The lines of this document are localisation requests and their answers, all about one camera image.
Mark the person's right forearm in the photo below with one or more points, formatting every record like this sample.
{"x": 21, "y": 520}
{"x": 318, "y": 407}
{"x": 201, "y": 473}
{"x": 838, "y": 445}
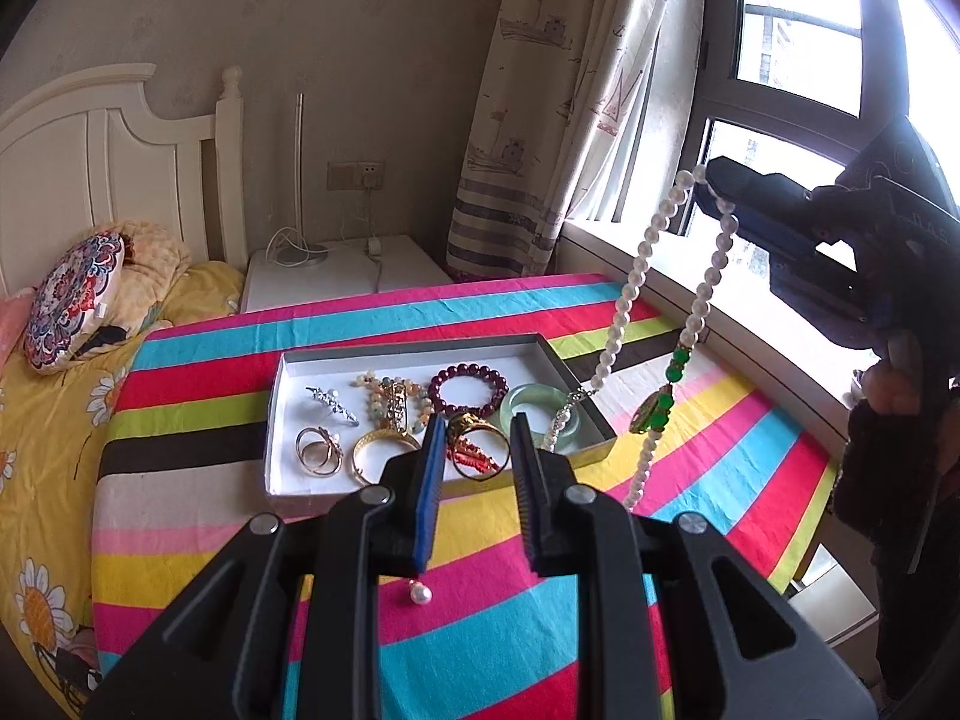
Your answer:
{"x": 877, "y": 480}

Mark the pale green jade bangle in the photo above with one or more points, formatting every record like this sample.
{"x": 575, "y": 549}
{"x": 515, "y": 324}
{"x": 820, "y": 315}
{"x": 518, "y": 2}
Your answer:
{"x": 532, "y": 390}

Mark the boat print curtain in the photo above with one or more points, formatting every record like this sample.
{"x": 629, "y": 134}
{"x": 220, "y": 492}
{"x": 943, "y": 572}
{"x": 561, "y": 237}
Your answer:
{"x": 562, "y": 90}

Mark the yellow daisy bedsheet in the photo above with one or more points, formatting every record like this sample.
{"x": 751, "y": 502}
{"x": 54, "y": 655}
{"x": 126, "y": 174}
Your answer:
{"x": 45, "y": 502}

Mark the slim white desk lamp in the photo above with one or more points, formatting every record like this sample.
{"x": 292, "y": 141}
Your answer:
{"x": 300, "y": 165}

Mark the beige fluffy blanket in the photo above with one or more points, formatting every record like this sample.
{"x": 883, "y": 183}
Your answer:
{"x": 157, "y": 262}

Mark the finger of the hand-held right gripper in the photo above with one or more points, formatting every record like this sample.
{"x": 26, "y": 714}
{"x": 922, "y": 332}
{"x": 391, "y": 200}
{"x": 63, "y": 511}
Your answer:
{"x": 825, "y": 300}
{"x": 780, "y": 210}

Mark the white nightstand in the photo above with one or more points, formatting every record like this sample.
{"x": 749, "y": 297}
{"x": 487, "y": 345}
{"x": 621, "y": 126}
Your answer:
{"x": 337, "y": 277}

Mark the rose gold rings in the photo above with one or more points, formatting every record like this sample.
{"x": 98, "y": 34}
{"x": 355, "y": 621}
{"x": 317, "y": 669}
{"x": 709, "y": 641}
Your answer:
{"x": 335, "y": 444}

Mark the grey cardboard jewelry box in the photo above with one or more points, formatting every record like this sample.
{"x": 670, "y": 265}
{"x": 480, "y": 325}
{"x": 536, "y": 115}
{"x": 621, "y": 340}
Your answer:
{"x": 300, "y": 382}

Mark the dark framed window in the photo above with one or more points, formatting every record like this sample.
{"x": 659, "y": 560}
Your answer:
{"x": 724, "y": 15}

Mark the gold textured bangle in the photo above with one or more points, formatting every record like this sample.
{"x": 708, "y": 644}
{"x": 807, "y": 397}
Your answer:
{"x": 384, "y": 436}

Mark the person's right hand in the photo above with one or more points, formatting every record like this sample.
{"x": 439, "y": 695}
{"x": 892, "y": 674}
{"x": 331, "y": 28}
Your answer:
{"x": 892, "y": 382}

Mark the pink quilt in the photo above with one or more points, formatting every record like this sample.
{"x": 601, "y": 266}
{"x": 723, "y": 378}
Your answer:
{"x": 9, "y": 322}

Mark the grey wall socket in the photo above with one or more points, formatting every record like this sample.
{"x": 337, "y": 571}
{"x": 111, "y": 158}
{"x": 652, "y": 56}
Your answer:
{"x": 349, "y": 175}

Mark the dark cloth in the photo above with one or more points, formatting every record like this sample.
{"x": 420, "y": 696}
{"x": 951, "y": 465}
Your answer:
{"x": 101, "y": 341}

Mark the colourful striped cloth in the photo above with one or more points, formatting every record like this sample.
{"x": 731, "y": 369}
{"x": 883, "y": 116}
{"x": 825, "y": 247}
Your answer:
{"x": 225, "y": 540}

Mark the white pearl pendant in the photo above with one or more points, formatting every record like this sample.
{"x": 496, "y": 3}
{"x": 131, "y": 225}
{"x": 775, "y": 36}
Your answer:
{"x": 418, "y": 595}

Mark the silver flower brooch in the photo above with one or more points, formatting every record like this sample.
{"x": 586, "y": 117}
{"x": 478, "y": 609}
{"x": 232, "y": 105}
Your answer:
{"x": 334, "y": 403}

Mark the cream wooden bed headboard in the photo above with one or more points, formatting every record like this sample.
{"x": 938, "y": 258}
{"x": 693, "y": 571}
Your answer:
{"x": 112, "y": 165}

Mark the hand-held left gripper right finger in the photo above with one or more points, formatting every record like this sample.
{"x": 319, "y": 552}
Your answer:
{"x": 529, "y": 495}

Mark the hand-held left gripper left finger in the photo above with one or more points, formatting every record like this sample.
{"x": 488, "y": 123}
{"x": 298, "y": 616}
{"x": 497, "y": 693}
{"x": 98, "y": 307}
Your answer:
{"x": 427, "y": 487}

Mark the round patterned cushion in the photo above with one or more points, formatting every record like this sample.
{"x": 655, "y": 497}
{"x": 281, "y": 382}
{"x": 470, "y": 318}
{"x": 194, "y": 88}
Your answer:
{"x": 71, "y": 300}

